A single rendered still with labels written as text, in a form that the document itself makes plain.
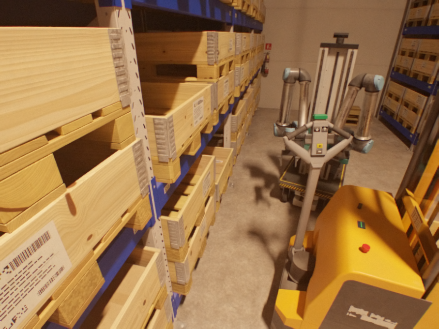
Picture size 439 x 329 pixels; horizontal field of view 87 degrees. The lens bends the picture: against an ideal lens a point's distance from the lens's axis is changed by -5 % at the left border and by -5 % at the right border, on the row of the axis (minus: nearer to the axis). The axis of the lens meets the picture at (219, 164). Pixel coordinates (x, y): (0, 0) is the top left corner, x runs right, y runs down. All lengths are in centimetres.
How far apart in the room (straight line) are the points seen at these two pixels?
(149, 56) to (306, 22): 525
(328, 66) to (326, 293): 209
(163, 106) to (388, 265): 172
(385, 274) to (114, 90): 133
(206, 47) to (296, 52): 510
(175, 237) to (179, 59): 126
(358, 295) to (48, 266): 129
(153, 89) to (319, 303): 176
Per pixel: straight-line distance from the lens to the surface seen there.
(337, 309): 157
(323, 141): 155
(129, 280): 125
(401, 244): 159
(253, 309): 213
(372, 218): 169
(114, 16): 93
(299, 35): 683
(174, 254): 154
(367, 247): 143
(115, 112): 77
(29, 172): 59
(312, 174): 160
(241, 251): 246
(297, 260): 189
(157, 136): 112
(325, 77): 280
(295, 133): 149
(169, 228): 140
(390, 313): 155
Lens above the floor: 184
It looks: 29 degrees down
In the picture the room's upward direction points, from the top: straight up
